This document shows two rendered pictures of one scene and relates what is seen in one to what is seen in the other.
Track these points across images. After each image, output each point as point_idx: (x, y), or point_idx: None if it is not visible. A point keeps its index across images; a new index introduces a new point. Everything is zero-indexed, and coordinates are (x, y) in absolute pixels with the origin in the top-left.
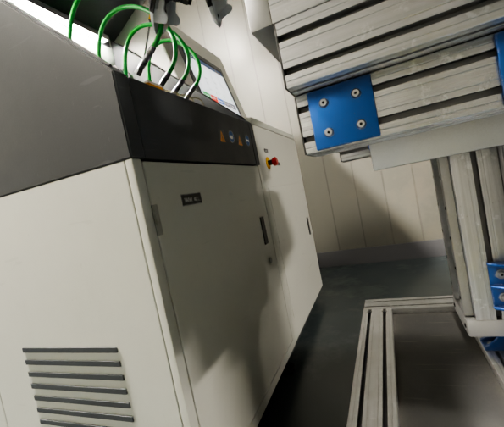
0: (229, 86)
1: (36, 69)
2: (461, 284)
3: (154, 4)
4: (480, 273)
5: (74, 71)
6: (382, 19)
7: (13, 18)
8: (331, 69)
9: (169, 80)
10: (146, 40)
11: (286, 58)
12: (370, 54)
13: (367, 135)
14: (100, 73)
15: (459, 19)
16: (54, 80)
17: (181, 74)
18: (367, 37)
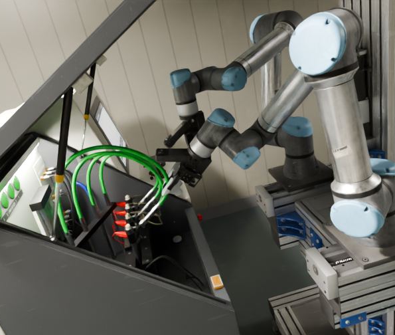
0: (106, 110)
1: (167, 315)
2: (356, 325)
3: (173, 186)
4: (365, 321)
5: (204, 314)
6: (381, 296)
7: (146, 286)
8: (360, 312)
9: (113, 174)
10: (75, 131)
11: (343, 309)
12: (375, 306)
13: (362, 321)
14: (225, 313)
15: None
16: (184, 319)
17: (113, 157)
18: (375, 302)
